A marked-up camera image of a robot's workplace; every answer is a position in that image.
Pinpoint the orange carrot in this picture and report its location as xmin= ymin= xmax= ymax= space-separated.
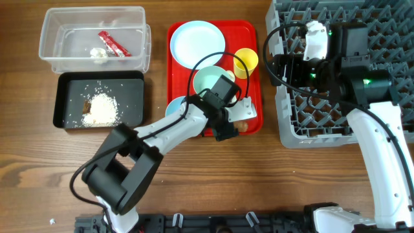
xmin=234 ymin=121 xmax=248 ymax=133

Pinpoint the green bowl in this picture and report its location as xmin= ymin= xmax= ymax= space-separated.
xmin=193 ymin=66 xmax=230 ymax=96

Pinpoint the light blue bowl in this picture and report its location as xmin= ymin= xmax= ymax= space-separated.
xmin=165 ymin=96 xmax=186 ymax=117

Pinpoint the white rice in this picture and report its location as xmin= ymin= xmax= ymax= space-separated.
xmin=72 ymin=80 xmax=123 ymax=128

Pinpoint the red snack wrapper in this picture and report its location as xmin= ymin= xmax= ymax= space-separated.
xmin=98 ymin=30 xmax=132 ymax=57

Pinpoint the brown food scrap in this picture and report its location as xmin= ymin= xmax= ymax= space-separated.
xmin=82 ymin=100 xmax=91 ymax=115

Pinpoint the white tissue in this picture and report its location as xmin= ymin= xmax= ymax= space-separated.
xmin=90 ymin=48 xmax=109 ymax=65

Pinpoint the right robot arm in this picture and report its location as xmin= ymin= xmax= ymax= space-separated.
xmin=265 ymin=21 xmax=413 ymax=232

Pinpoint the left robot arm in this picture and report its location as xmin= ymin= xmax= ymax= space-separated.
xmin=77 ymin=76 xmax=241 ymax=232

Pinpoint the grey dishwasher rack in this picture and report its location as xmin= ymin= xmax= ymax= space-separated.
xmin=265 ymin=0 xmax=413 ymax=148

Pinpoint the yellow plastic cup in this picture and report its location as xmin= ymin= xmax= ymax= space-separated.
xmin=234 ymin=48 xmax=259 ymax=79

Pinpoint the white plastic spoon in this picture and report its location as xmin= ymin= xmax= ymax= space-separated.
xmin=227 ymin=70 xmax=235 ymax=82

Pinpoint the red serving tray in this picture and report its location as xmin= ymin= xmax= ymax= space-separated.
xmin=166 ymin=20 xmax=263 ymax=135

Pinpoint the light blue plate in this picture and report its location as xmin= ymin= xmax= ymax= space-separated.
xmin=169 ymin=21 xmax=226 ymax=69

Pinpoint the black plastic bin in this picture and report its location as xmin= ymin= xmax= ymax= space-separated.
xmin=53 ymin=71 xmax=145 ymax=129

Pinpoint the clear plastic bin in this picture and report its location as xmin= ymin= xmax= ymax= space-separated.
xmin=38 ymin=6 xmax=151 ymax=73

